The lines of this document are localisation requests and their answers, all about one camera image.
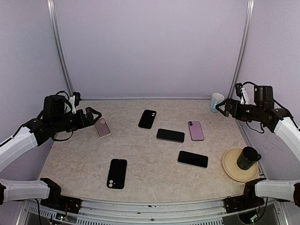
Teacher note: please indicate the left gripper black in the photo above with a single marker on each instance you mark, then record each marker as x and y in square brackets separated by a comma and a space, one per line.
[84, 121]

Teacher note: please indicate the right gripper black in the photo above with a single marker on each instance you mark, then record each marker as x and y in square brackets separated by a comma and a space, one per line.
[229, 108]

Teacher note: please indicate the purple-edged phone screen up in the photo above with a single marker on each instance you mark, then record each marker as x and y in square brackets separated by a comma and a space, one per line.
[170, 135]

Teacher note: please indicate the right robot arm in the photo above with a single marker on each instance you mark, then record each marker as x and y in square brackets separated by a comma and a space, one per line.
[280, 122]

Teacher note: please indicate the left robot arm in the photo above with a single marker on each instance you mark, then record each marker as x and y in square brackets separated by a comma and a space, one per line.
[58, 115]

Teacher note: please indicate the pink phone case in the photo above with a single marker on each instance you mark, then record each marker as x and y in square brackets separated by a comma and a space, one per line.
[102, 128]

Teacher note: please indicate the purple phone back up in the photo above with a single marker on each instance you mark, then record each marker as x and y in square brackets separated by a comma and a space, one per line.
[196, 132]

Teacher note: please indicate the white-edged phone screen up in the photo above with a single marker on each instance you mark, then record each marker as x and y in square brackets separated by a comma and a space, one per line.
[192, 159]

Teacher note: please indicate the light blue mug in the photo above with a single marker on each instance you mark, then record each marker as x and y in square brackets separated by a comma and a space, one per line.
[216, 98]

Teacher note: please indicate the beige plate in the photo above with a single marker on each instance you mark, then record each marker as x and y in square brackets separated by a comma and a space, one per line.
[229, 162]

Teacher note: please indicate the dark green mug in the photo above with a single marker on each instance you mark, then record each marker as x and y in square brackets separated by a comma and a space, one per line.
[248, 157]

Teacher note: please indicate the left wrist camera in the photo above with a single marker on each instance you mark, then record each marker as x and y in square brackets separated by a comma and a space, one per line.
[74, 100]

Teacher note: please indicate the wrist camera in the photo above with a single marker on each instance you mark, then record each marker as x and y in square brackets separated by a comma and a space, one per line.
[74, 100]
[241, 92]

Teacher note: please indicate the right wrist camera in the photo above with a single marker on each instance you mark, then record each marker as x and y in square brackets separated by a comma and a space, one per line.
[241, 92]

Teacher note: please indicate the right aluminium frame post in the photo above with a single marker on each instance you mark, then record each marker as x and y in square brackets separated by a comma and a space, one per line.
[243, 46]

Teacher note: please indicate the aluminium frame post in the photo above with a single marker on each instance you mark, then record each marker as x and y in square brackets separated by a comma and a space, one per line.
[243, 46]
[58, 45]

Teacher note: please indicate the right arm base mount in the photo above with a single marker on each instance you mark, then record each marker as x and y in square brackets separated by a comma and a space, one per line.
[245, 201]

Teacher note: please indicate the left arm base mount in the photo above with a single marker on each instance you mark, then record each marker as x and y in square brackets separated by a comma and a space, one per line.
[60, 202]

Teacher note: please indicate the left aluminium frame post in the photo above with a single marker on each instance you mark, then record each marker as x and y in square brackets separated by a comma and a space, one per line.
[58, 45]

